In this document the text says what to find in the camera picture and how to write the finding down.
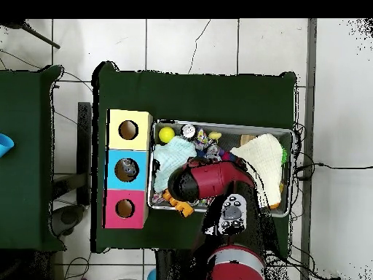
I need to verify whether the mint green cloth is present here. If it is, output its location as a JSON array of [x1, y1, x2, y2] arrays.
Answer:
[[153, 135, 198, 194]]

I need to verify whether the shallow mesh bin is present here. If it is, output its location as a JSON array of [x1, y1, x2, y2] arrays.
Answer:
[[146, 119, 295, 218]]

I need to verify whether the wooden box with three holes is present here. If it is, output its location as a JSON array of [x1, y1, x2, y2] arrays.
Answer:
[[103, 109, 154, 230]]

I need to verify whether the silver drink can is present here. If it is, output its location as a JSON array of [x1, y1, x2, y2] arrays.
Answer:
[[180, 124, 197, 140]]

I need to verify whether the yellow ball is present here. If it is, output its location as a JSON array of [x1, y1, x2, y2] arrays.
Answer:
[[158, 126, 176, 144]]

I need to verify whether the orange toy building block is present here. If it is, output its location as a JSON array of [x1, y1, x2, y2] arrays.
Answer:
[[162, 189, 195, 218]]

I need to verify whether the dark green table cloth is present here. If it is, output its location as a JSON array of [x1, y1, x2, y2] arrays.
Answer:
[[0, 65, 66, 252], [91, 61, 298, 257]]

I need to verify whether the cream cloth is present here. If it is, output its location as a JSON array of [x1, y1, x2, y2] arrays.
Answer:
[[229, 133, 284, 209]]

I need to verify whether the blue plastic cup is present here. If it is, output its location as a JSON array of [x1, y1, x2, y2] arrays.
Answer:
[[0, 133, 15, 159]]

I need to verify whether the black rod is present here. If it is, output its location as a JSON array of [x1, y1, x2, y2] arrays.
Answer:
[[0, 18, 61, 50]]

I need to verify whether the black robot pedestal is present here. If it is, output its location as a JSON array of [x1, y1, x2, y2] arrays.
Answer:
[[155, 249, 205, 280]]

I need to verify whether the black cable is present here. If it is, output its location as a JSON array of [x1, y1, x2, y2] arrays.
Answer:
[[294, 162, 373, 180]]

